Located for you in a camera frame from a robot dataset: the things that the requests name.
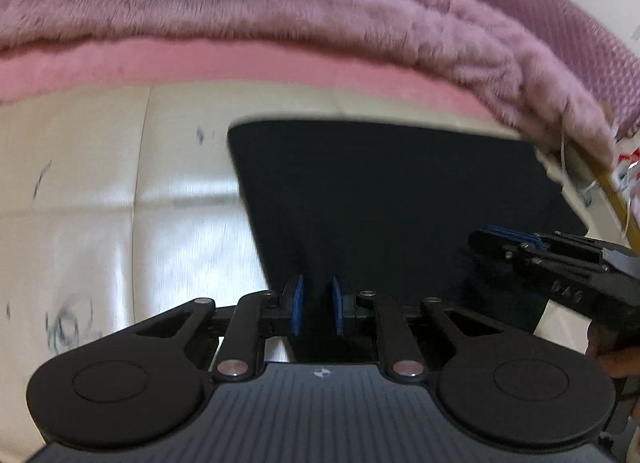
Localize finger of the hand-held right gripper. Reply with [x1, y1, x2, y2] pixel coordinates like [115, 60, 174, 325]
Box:
[467, 225, 603, 289]
[537, 232, 608, 256]

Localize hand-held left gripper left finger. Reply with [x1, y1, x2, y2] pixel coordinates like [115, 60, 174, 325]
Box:
[135, 274, 306, 384]

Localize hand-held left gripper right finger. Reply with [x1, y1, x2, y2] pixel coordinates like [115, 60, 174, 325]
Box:
[326, 274, 501, 379]

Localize black pants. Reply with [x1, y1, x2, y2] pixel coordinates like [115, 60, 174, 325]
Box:
[227, 115, 588, 364]

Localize person's right hand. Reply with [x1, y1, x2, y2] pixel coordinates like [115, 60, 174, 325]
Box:
[586, 320, 640, 379]

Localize purple quilted headboard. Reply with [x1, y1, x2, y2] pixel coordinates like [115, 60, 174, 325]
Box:
[420, 0, 640, 138]

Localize pink bed sheet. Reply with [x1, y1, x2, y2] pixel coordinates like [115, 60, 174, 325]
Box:
[0, 38, 501, 124]

